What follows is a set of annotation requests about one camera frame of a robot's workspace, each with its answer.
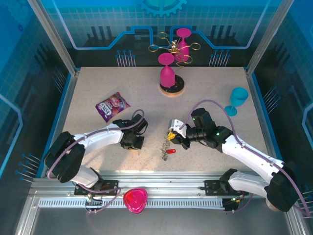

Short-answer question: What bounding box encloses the metal keyring with small rings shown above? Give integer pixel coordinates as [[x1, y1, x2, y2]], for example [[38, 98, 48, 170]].
[[159, 139, 173, 162]]

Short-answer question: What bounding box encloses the purple candy bag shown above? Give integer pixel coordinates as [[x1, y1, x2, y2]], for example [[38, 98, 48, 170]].
[[95, 92, 131, 123]]

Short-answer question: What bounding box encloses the blue plastic goblet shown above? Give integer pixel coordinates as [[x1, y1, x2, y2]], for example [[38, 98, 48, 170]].
[[224, 87, 249, 117]]

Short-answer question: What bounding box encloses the pink heart-shaped container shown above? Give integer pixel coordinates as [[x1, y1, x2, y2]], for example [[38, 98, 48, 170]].
[[123, 188, 148, 214]]

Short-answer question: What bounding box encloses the pink plastic goblet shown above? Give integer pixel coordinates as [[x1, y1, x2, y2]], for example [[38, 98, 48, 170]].
[[157, 52, 176, 88]]

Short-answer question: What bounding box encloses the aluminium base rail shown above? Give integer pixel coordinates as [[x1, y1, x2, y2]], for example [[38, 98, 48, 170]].
[[33, 170, 291, 199]]

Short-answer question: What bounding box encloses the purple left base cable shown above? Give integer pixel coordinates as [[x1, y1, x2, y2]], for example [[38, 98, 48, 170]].
[[78, 187, 122, 215]]

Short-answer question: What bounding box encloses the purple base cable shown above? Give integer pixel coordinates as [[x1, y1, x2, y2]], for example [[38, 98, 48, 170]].
[[224, 193, 254, 213], [78, 187, 122, 215]]

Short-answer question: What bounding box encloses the gold wire glass rack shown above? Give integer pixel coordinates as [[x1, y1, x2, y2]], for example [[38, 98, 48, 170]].
[[148, 32, 199, 95]]

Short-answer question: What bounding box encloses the aluminium table side rail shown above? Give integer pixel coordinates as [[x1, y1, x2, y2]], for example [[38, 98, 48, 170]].
[[245, 70, 282, 167], [43, 70, 81, 172]]

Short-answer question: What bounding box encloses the white slotted cable duct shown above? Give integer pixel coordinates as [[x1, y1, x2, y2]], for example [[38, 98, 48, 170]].
[[39, 197, 225, 209]]

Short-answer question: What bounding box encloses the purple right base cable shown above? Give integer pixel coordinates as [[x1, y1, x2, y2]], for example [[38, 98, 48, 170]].
[[224, 193, 254, 213]]

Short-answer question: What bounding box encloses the aluminium frame post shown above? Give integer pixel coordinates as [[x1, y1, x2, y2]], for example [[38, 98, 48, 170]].
[[244, 0, 294, 76], [26, 0, 81, 75]]

